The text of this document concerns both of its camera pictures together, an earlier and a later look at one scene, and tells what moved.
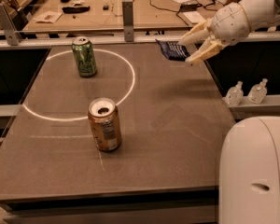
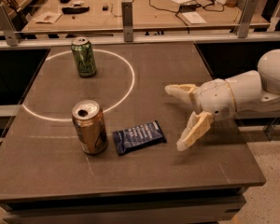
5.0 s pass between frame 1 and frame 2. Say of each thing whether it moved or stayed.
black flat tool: stayed
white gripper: moved
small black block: stayed
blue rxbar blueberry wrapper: moved
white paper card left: stayed
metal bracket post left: stayed
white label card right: stayed
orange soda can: moved
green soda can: stayed
